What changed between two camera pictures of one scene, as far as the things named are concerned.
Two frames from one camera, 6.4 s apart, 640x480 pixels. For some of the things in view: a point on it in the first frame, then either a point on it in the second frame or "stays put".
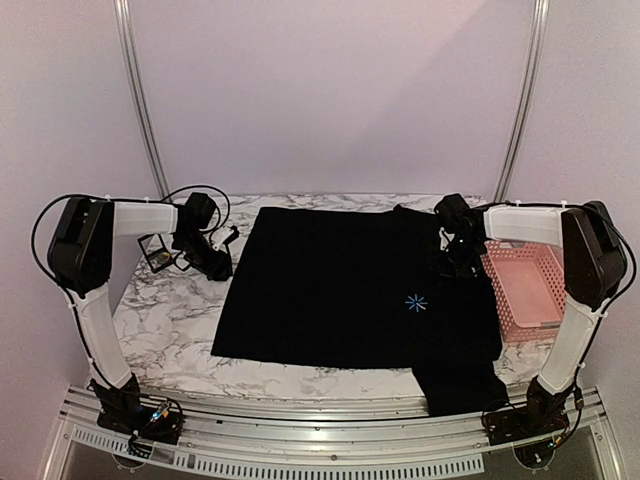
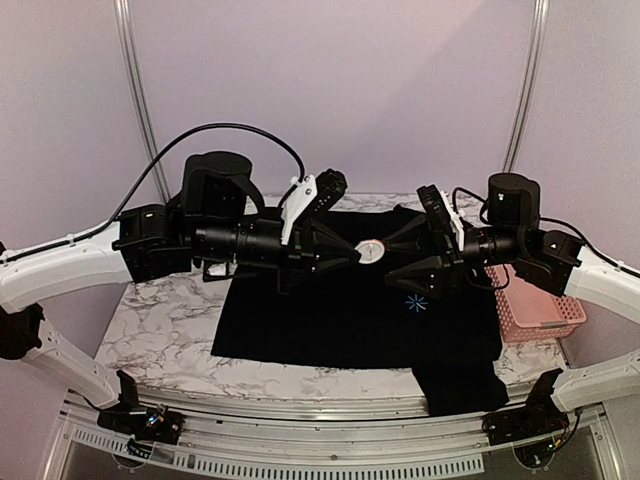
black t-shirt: [366, 287] stays put
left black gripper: [214, 268] -> [309, 241]
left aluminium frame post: [124, 24] stays put
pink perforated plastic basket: [529, 289] stays put
